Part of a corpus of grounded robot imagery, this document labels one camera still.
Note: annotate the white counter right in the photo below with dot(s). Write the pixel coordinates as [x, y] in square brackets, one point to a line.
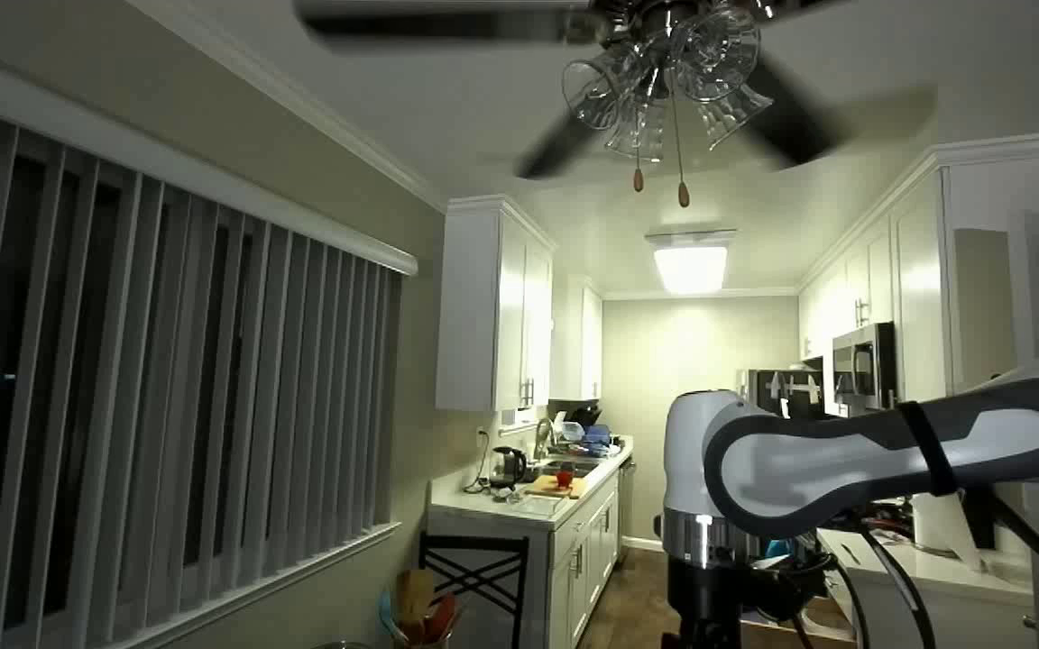
[966, 607]

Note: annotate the dark ceiling fan with glass lights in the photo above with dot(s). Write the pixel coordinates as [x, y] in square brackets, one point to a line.
[649, 67]

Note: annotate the vertical window blinds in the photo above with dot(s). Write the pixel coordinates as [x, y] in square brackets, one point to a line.
[191, 401]

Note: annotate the black kettle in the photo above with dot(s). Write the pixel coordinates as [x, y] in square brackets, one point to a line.
[511, 463]

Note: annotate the colourful items on floor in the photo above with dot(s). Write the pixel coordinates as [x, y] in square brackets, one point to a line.
[415, 613]

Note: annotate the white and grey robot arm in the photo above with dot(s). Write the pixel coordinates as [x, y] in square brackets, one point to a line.
[737, 465]

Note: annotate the ceiling light fixture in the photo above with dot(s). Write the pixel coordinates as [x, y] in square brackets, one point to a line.
[690, 261]

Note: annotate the paper towel roll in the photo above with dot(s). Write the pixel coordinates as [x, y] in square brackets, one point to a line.
[940, 525]

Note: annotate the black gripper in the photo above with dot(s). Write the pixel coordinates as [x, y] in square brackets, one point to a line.
[710, 600]

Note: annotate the white upper cabinet left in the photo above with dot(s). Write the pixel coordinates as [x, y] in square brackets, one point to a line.
[495, 309]

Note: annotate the black metal stool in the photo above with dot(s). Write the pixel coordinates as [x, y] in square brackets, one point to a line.
[489, 566]

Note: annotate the black refrigerator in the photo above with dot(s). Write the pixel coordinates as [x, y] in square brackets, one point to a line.
[783, 392]

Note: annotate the white upper cabinets right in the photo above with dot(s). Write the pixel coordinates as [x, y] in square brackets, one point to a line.
[940, 257]

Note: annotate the white lower counter cabinet left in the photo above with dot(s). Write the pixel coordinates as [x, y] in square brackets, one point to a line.
[570, 520]

